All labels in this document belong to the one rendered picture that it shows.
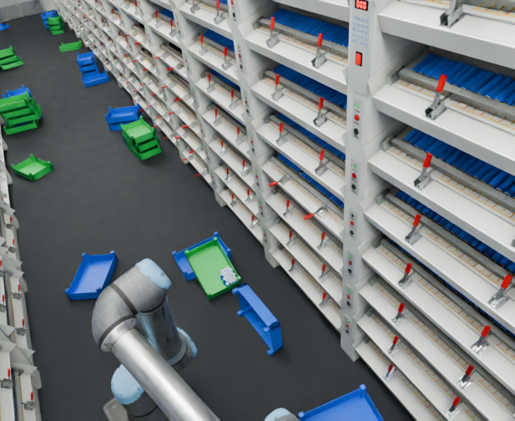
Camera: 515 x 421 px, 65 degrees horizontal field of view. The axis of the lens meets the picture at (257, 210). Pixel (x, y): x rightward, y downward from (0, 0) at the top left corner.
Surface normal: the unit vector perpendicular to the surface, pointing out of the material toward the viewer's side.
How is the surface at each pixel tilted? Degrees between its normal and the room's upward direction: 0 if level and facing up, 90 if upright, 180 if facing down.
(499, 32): 22
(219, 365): 0
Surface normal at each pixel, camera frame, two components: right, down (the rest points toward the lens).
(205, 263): 0.05, -0.55
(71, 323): -0.11, -0.77
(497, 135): -0.43, -0.56
